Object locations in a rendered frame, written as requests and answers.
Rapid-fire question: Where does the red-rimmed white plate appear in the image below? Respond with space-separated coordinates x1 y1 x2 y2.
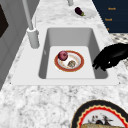
54 50 85 72

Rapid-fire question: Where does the white cylinder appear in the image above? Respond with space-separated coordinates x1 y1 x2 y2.
67 0 75 7

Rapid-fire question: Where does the purple eggplant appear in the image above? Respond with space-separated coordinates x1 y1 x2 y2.
74 6 86 17

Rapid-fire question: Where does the white sink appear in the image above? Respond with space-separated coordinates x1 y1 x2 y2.
9 25 118 87

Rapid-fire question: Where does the black-rimmed patterned plate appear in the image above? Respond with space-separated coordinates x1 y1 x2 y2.
68 99 128 128

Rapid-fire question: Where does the red apple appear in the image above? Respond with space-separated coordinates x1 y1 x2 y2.
57 50 69 61

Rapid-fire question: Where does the brown bread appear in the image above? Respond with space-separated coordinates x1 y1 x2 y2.
79 121 128 128

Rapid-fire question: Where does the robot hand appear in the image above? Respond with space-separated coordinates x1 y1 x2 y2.
91 43 128 72

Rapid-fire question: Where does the white tap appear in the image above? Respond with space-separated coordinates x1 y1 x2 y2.
21 0 42 50

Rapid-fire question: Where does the small beige round food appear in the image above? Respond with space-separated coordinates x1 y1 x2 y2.
67 60 77 68

